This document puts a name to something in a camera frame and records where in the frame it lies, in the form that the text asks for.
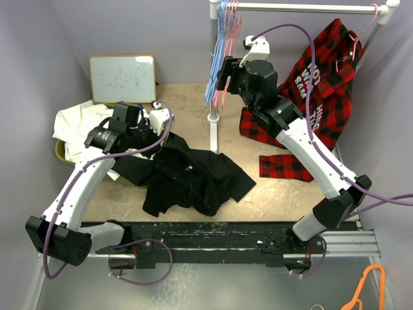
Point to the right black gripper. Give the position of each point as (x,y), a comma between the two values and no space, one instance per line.
(230,68)

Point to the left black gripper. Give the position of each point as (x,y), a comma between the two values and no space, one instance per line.
(145,125)

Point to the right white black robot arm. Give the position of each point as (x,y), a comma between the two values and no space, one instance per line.
(254,82)

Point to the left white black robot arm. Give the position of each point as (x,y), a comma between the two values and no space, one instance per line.
(58,232)

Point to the red black plaid shirt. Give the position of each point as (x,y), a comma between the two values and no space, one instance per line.
(330,102)

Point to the pink hanger holding plaid shirt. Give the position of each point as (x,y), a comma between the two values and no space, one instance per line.
(352,54)

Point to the small whiteboard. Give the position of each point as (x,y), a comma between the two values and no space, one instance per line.
(128,78)

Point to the white cloth in basket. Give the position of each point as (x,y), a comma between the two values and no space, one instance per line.
(73,124)

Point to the olive green laundry basket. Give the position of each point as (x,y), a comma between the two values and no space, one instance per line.
(59,147)

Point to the white metal clothes rack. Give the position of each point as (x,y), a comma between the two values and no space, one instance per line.
(384,13)

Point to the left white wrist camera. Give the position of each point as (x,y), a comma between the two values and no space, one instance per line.
(159,118)

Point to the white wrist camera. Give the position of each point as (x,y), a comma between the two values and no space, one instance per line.
(258,49)
(159,118)

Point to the blue wire hanger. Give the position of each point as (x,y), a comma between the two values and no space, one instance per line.
(214,58)

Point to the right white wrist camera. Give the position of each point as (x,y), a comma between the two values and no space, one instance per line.
(258,49)

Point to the pink wire hanger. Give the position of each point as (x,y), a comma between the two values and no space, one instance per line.
(232,28)

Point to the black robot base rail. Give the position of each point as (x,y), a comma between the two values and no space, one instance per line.
(267,243)

